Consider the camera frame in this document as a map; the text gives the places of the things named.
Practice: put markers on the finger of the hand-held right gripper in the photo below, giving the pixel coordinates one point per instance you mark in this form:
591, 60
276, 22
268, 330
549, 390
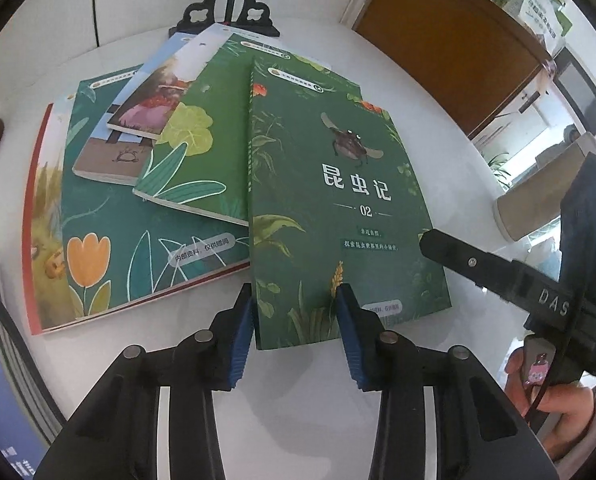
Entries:
470, 262

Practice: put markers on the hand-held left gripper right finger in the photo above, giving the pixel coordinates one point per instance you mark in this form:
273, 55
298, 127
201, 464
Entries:
350, 335

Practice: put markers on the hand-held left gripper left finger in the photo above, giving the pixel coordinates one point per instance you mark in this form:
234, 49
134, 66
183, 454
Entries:
240, 340

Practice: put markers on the teal tulip cover book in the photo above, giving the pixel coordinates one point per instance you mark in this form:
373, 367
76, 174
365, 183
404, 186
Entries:
127, 240

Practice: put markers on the dark green beetle cover book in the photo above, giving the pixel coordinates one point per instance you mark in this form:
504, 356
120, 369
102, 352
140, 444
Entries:
328, 185

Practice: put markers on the green big leaf cover book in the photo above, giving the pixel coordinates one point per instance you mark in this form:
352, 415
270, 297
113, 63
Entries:
202, 160

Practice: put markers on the pink cover book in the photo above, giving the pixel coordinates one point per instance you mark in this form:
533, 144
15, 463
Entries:
27, 375

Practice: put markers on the small blue brown picture book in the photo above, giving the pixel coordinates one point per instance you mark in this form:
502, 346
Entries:
107, 157

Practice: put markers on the large red spine picture book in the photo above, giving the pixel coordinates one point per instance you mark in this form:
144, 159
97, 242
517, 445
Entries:
45, 210

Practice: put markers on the person's right hand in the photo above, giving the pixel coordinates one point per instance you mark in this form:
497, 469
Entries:
568, 405

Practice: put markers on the small green potted plant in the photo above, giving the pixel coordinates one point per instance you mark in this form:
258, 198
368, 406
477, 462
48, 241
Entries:
498, 170

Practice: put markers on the white framed glass cabinet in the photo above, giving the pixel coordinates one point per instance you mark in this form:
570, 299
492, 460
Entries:
580, 90

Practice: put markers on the brown wooden cabinet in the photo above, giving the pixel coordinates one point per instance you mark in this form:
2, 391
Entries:
443, 50

